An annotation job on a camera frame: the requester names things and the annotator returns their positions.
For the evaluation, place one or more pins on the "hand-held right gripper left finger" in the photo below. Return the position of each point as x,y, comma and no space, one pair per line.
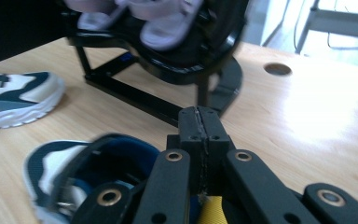
167,186

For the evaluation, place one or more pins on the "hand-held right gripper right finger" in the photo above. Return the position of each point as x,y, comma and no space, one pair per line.
251,186

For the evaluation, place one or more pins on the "red and black shoe rack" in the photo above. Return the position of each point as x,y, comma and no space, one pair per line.
136,93

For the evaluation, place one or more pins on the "navy and white sneaker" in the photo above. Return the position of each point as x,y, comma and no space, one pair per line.
56,165
28,93

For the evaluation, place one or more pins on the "purple sandal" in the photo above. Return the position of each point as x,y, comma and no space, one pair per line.
93,20
167,34

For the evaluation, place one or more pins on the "white metal desk frame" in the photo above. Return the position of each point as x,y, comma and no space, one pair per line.
338,18

